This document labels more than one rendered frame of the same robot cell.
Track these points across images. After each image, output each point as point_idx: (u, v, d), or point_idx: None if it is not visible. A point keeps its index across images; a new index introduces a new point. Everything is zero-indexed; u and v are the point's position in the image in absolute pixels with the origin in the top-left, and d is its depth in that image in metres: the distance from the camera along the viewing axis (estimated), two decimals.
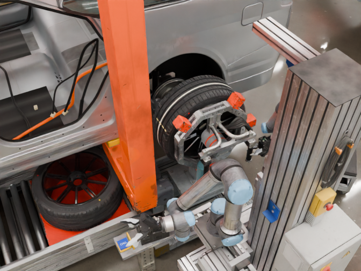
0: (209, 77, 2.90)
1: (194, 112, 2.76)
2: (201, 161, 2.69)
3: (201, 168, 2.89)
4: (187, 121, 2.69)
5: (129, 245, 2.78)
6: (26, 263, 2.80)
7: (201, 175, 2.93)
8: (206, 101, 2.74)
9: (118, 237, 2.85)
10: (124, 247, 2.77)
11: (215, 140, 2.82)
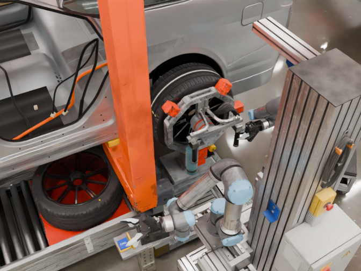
0: (198, 64, 2.99)
1: (182, 97, 2.86)
2: (189, 144, 2.79)
3: (190, 152, 2.98)
4: (175, 106, 2.79)
5: (129, 245, 2.78)
6: (26, 263, 2.80)
7: (190, 159, 3.03)
8: (194, 87, 2.84)
9: (118, 237, 2.85)
10: (124, 247, 2.77)
11: (203, 125, 2.92)
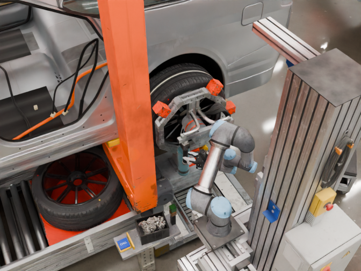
0: (189, 64, 2.99)
1: (173, 98, 2.85)
2: (180, 145, 2.79)
3: (181, 153, 2.98)
4: (166, 107, 2.78)
5: (129, 245, 2.78)
6: (26, 263, 2.80)
7: (181, 159, 3.02)
8: (185, 88, 2.84)
9: (118, 237, 2.85)
10: (124, 247, 2.77)
11: (194, 126, 2.92)
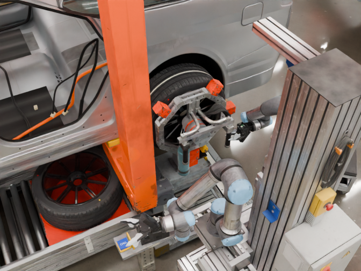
0: (189, 65, 2.99)
1: (173, 98, 2.85)
2: (180, 145, 2.79)
3: (181, 153, 2.98)
4: (166, 107, 2.78)
5: (129, 245, 2.78)
6: (26, 263, 2.80)
7: (181, 159, 3.02)
8: (185, 88, 2.84)
9: (118, 237, 2.85)
10: (124, 247, 2.77)
11: (194, 126, 2.92)
